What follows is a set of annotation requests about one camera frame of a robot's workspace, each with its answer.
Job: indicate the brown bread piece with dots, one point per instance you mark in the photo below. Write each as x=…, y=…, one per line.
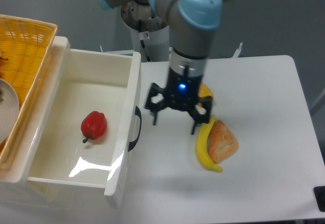
x=223, y=143

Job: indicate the red bell pepper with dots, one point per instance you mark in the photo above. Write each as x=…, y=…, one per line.
x=93, y=126

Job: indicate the yellow woven basket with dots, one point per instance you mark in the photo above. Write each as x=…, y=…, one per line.
x=25, y=45

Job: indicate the black drawer handle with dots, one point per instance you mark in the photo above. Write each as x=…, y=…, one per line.
x=137, y=129

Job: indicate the yellow bell pepper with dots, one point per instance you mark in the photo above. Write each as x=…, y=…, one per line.
x=205, y=91

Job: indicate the yellow banana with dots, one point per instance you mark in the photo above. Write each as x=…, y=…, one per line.
x=201, y=147

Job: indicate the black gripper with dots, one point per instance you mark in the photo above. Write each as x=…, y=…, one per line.
x=180, y=94

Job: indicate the white open upper drawer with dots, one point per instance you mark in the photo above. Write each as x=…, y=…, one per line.
x=91, y=81

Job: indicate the white drawer cabinet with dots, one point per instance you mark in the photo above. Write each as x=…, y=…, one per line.
x=15, y=185

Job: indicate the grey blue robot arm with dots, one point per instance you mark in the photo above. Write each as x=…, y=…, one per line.
x=194, y=24

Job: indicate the black object at table edge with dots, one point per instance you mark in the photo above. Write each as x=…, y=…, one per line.
x=319, y=192

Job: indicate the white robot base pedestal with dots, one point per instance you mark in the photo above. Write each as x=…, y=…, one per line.
x=150, y=35

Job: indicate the white plate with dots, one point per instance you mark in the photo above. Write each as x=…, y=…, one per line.
x=9, y=109

